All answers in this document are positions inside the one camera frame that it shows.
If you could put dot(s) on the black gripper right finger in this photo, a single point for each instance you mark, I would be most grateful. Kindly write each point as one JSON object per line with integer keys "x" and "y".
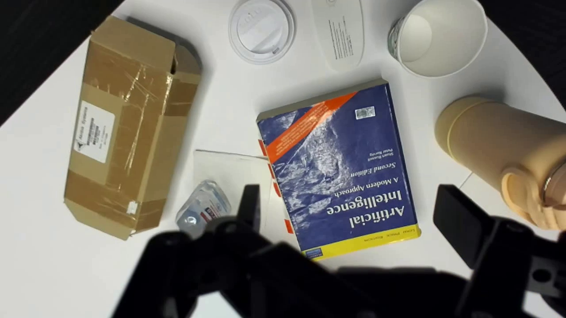
{"x": 465, "y": 226}

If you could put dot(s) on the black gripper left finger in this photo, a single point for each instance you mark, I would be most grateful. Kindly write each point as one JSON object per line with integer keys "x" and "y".
{"x": 249, "y": 209}

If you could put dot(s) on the small orange-lid jar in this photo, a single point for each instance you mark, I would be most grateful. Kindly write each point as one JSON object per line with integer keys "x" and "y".
{"x": 442, "y": 36}

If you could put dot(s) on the white plastic cup lid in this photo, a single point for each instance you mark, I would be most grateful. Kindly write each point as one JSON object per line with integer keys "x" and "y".
{"x": 262, "y": 28}

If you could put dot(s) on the clear hand sanitizer bottle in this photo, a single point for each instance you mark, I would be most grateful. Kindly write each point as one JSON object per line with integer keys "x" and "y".
{"x": 203, "y": 207}

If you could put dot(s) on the tan insulated bottle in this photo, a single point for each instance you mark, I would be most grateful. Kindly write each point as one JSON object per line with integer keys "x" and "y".
{"x": 495, "y": 143}

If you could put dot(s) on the blue Artificial Intelligence book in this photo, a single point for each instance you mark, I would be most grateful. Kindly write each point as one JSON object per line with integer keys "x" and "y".
{"x": 341, "y": 170}

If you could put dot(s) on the brown cardboard box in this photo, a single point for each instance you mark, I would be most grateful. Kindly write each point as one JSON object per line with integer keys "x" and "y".
{"x": 129, "y": 120}

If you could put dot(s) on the white oval flat device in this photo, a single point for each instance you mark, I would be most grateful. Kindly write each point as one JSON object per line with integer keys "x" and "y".
{"x": 338, "y": 36}

